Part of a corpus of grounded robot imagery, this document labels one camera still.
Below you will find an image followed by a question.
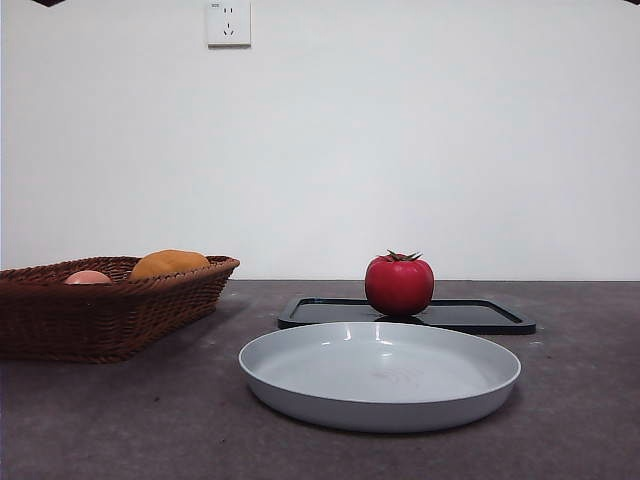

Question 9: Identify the red tomato with green stem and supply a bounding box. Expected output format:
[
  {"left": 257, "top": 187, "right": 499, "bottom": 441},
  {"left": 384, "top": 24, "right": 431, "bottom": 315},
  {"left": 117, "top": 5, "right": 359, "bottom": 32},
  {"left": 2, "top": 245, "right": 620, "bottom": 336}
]
[{"left": 364, "top": 248, "right": 435, "bottom": 317}]

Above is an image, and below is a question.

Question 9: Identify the brown wicker basket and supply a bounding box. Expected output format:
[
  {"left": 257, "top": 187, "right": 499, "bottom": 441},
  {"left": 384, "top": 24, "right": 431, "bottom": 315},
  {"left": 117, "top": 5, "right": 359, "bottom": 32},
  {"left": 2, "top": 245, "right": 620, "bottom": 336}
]
[{"left": 0, "top": 254, "right": 242, "bottom": 365}]

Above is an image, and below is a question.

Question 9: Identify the white wall power socket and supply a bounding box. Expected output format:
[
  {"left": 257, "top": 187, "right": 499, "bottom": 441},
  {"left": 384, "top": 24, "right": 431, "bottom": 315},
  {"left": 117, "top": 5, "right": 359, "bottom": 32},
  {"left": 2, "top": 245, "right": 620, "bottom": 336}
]
[{"left": 206, "top": 0, "right": 252, "bottom": 50}]

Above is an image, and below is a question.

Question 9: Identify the pale grey round plate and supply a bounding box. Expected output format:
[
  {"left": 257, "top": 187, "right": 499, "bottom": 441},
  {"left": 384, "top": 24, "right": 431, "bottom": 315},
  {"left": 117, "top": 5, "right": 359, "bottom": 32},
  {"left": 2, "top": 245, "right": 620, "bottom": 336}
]
[{"left": 237, "top": 321, "right": 523, "bottom": 434}]

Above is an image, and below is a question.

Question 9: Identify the orange-yellow bread roll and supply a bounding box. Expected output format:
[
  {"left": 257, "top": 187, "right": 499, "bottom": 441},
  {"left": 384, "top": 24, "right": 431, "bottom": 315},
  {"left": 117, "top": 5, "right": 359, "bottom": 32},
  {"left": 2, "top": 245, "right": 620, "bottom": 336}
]
[{"left": 128, "top": 249, "right": 212, "bottom": 282}]

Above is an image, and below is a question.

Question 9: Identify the black rectangular tray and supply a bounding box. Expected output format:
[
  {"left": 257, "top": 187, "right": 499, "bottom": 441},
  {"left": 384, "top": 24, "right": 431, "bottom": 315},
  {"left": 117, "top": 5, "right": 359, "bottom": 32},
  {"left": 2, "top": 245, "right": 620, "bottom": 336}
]
[{"left": 277, "top": 295, "right": 538, "bottom": 336}]

